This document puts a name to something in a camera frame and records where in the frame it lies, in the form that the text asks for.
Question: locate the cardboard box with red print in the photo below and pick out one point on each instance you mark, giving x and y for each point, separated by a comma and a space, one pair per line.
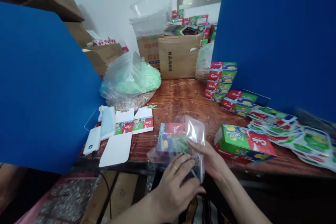
148, 50

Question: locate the cardboard box under table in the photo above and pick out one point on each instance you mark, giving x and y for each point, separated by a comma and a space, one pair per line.
115, 197

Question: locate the heap of clear plastic bags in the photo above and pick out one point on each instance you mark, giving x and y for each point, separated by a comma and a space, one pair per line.
151, 14

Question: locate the dark blurred object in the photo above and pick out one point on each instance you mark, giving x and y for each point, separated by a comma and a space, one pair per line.
317, 120

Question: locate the white crumpled tissue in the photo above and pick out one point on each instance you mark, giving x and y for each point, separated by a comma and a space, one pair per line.
103, 111

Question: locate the person's left hand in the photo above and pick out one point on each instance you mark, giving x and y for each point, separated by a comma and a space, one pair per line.
173, 192

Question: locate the pile of flat colourful sheets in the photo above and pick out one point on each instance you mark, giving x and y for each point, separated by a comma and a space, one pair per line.
296, 134

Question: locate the plastic bag of toothpicks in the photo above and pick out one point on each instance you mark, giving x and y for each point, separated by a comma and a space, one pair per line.
204, 64

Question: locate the person's right hand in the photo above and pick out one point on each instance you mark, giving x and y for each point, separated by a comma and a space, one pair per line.
214, 162

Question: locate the large unfolded white carton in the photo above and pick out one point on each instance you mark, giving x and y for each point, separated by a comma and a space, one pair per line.
116, 148

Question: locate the small colourful carton box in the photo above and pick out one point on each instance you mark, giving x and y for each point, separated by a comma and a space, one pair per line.
170, 140

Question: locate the brown cardboard box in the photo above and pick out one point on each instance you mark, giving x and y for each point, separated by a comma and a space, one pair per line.
178, 58

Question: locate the loose green sticks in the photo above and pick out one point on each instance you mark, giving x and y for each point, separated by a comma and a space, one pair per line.
152, 106

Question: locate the white power bank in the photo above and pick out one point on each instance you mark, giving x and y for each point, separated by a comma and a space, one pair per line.
92, 142

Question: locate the bag of green sticks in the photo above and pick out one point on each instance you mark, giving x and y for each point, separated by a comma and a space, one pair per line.
131, 77

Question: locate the large colourful carton box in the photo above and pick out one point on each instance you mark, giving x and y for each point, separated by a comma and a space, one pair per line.
244, 144

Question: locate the pile of wooden toothpicks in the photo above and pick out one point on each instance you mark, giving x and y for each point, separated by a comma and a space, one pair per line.
131, 102

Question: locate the person's right fingers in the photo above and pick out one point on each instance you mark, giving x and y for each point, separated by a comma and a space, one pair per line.
200, 148

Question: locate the heap of colourful packaging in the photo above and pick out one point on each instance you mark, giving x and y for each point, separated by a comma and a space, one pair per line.
194, 25

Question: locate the stack of small colourful cartons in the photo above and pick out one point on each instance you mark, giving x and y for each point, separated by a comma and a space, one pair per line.
223, 85

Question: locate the pink tray of grey scraps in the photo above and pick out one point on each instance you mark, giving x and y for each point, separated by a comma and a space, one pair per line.
63, 200

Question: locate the small unfolded white carton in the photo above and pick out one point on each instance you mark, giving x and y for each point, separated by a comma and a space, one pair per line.
143, 123

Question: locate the plain stacked cardboard box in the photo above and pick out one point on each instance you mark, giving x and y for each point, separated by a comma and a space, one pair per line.
77, 33

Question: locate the cardboard box with red packets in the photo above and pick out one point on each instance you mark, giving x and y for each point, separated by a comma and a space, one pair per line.
105, 50

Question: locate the light blue flat device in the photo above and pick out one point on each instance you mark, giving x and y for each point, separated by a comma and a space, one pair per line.
107, 124

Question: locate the clear plastic bag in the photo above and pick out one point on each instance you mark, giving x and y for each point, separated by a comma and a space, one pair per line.
195, 129

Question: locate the blue partition panel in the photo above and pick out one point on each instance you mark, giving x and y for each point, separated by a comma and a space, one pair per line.
278, 40
44, 90

